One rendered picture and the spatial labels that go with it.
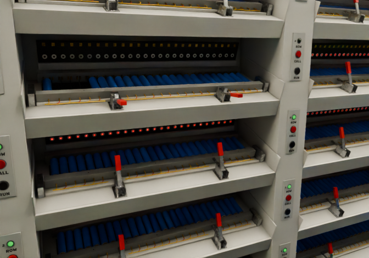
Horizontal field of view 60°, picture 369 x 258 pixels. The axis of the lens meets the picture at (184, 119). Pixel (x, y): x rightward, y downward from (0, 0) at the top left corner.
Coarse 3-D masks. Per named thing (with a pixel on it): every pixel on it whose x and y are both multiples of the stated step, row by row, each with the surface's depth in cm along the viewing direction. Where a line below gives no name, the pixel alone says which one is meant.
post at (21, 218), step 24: (0, 0) 56; (0, 24) 57; (0, 48) 57; (0, 96) 59; (0, 120) 60; (24, 144) 62; (24, 168) 63; (24, 192) 64; (0, 216) 63; (24, 216) 64; (24, 240) 65
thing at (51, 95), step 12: (192, 84) 80; (204, 84) 81; (216, 84) 82; (228, 84) 83; (240, 84) 84; (252, 84) 86; (36, 96) 66; (48, 96) 66; (60, 96) 67; (72, 96) 68; (84, 96) 69; (96, 96) 70; (108, 96) 72; (120, 96) 73; (132, 96) 74; (180, 96) 77
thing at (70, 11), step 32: (32, 0) 62; (64, 0) 65; (96, 0) 69; (128, 0) 71; (160, 0) 74; (192, 0) 77; (224, 0) 75; (256, 0) 90; (288, 0) 78; (32, 32) 60; (64, 32) 62; (96, 32) 65; (128, 32) 67; (160, 32) 70; (192, 32) 72; (224, 32) 76; (256, 32) 79
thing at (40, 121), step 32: (64, 64) 78; (96, 64) 81; (128, 64) 84; (160, 64) 88; (192, 64) 91; (224, 64) 95; (256, 64) 92; (32, 96) 65; (256, 96) 85; (32, 128) 63; (64, 128) 65; (96, 128) 68; (128, 128) 71
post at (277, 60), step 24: (312, 0) 83; (288, 24) 81; (312, 24) 84; (264, 48) 89; (288, 48) 82; (240, 72) 101; (288, 72) 84; (288, 96) 85; (240, 120) 103; (264, 120) 92; (288, 168) 90; (264, 192) 94; (288, 240) 95
